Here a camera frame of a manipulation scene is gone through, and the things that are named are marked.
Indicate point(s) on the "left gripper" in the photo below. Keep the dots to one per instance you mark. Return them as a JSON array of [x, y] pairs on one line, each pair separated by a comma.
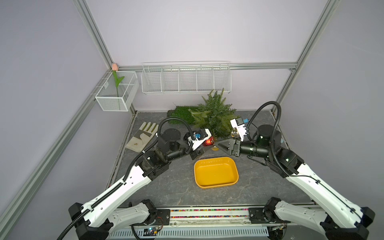
[[196, 153]]

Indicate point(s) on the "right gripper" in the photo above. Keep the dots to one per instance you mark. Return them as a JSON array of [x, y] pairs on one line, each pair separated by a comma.
[[235, 145]]

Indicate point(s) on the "red ribbed ball ornament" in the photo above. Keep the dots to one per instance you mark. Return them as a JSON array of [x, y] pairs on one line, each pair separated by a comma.
[[209, 142]]

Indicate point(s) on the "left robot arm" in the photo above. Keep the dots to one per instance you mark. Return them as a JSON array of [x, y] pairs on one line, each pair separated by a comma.
[[171, 143]]

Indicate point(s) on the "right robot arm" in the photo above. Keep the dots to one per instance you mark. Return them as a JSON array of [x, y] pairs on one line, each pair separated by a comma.
[[337, 218]]

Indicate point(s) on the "small green christmas tree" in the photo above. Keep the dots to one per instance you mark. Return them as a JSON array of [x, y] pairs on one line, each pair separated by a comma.
[[214, 114]]

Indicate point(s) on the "yellow plastic tray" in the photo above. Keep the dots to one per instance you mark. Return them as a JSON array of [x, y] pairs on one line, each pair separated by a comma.
[[215, 172]]

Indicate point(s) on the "green artificial grass mat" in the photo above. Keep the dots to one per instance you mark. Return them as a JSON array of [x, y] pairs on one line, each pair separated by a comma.
[[183, 112]]

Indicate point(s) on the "beige work glove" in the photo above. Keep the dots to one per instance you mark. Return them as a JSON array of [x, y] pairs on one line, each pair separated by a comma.
[[142, 137]]

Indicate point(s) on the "small white mesh basket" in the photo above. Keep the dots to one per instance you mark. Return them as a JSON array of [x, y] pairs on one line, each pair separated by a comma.
[[107, 95]]

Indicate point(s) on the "artificial pink tulip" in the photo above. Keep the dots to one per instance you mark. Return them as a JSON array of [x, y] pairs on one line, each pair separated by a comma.
[[117, 79]]

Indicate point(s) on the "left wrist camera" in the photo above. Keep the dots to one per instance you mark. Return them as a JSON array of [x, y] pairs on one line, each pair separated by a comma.
[[199, 137]]

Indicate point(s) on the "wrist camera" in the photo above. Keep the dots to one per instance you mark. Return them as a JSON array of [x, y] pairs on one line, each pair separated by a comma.
[[241, 125], [199, 137]]

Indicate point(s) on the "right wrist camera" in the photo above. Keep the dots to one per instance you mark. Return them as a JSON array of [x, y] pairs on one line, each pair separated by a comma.
[[241, 125]]

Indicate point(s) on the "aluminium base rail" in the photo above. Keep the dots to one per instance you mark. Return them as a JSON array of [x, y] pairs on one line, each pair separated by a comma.
[[192, 216]]

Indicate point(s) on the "long white wire basket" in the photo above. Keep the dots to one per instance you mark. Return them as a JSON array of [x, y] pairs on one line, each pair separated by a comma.
[[186, 77]]

